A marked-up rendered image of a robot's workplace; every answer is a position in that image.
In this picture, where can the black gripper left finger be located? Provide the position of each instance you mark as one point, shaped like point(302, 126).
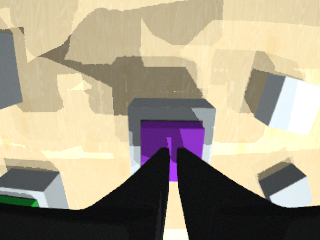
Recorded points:
point(134, 210)

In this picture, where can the blue button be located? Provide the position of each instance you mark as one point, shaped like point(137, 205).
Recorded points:
point(10, 91)

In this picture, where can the purple button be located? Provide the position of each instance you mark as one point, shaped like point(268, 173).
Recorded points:
point(169, 122)

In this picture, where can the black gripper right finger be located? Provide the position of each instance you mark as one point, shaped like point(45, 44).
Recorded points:
point(216, 208)

